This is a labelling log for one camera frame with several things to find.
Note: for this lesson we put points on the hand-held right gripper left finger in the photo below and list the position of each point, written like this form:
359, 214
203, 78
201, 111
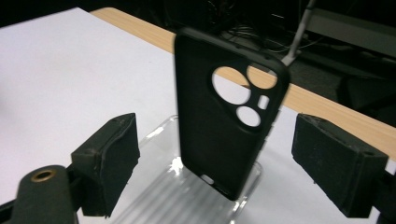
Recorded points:
109, 161

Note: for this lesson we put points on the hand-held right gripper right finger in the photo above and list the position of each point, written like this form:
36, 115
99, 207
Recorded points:
339, 165

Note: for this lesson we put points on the clear plastic tray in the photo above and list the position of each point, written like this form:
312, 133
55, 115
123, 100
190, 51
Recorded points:
180, 199

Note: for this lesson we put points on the black chair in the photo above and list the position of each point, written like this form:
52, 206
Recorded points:
367, 93

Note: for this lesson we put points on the white board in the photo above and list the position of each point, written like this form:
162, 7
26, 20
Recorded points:
62, 77

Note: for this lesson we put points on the white-legged desk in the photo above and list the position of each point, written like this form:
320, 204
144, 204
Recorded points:
348, 31

